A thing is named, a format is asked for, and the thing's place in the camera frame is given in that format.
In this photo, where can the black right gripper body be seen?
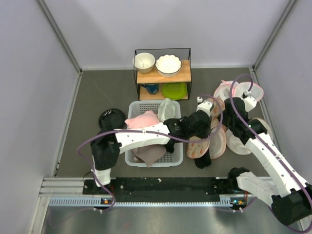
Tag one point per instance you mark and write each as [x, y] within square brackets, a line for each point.
[226, 120]

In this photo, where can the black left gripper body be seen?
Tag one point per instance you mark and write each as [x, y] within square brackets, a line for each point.
[202, 133]

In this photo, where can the black bra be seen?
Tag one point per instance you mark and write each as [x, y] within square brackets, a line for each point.
[203, 161]

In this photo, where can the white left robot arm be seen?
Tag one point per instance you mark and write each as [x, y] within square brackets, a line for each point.
[107, 146]

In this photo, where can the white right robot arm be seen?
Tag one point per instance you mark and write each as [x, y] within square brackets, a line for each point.
[290, 195]

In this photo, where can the pink trimmed mesh laundry bag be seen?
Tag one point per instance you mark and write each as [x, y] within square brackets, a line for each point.
[223, 90]

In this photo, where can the white plastic laundry basket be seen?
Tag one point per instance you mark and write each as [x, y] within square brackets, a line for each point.
[137, 108]

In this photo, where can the black round laundry bag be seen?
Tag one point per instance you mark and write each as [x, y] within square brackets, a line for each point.
[112, 117]

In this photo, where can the light green garment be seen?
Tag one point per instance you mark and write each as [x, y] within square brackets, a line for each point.
[168, 109]

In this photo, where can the black garment in basket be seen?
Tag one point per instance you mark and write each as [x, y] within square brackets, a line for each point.
[169, 147]

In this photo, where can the green plastic plate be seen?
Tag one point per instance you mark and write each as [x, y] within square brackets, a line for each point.
[174, 91]

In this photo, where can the pink garment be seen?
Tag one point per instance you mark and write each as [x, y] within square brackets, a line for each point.
[149, 118]

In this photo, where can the taupe garment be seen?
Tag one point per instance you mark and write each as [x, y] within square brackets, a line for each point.
[149, 154]

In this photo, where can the blue mug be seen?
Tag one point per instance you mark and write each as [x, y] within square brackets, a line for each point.
[152, 89]

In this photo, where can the white scalloped bowl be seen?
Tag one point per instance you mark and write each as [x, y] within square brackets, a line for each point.
[168, 66]

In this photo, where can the cream round bowl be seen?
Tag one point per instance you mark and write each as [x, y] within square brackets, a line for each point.
[144, 62]

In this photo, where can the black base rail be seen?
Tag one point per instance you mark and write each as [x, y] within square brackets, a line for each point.
[171, 189]

